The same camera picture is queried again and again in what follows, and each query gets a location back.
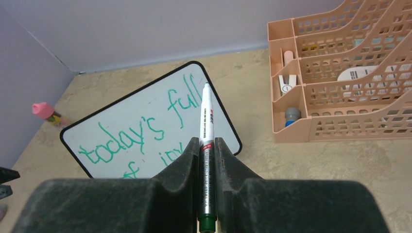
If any pink capped spice bottle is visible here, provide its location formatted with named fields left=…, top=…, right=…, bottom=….
left=32, top=102, right=71, bottom=129

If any white marker with green cap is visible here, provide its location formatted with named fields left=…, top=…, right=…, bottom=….
left=198, top=83, right=217, bottom=233

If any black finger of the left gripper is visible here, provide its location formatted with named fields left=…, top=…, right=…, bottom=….
left=0, top=167, right=20, bottom=199

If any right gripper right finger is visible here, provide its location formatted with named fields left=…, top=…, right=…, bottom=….
left=214, top=137, right=389, bottom=233

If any orange plastic file organizer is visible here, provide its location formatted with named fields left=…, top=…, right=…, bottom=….
left=267, top=0, right=412, bottom=143

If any pink eraser in organizer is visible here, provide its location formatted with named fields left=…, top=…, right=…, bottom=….
left=283, top=50, right=294, bottom=66

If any blue capped small bottle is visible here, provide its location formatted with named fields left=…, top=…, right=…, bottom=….
left=285, top=107, right=301, bottom=127

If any white whiteboard with black frame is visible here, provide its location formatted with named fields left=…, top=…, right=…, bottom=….
left=59, top=60, right=242, bottom=180

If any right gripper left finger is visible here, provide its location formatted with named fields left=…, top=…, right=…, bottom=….
left=13, top=137, right=199, bottom=233

